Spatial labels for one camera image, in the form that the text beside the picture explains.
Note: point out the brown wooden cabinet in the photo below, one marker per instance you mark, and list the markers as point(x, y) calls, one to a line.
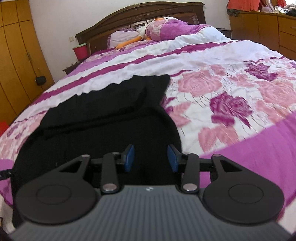
point(275, 31)

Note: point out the lilac pillow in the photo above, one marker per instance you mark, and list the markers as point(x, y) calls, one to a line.
point(120, 36)

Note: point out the orange white curtain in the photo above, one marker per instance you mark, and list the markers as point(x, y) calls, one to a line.
point(243, 5)

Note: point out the dark wooden nightstand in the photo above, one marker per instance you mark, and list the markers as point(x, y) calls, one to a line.
point(72, 67)

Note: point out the purple floral bed quilt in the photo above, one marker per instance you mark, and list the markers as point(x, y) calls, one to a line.
point(237, 97)

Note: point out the black knit cardigan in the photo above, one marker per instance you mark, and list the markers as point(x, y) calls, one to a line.
point(97, 123)

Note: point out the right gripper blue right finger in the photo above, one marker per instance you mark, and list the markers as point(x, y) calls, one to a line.
point(179, 162)

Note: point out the clutter pile on cabinet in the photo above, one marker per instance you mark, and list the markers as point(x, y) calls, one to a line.
point(285, 7)

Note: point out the brown wooden wardrobe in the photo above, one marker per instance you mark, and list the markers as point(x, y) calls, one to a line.
point(22, 60)

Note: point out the white orange plush toy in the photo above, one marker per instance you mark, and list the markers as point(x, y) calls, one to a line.
point(142, 31)

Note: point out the small black bag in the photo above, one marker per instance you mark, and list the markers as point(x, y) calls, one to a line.
point(40, 80)

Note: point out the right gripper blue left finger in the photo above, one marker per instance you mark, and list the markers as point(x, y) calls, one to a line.
point(125, 159)

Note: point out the dark wooden headboard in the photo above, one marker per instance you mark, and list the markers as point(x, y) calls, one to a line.
point(137, 15)

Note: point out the red object on floor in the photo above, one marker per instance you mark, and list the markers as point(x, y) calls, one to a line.
point(3, 127)

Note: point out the red plastic bucket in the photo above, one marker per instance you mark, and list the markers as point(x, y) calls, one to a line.
point(81, 52)

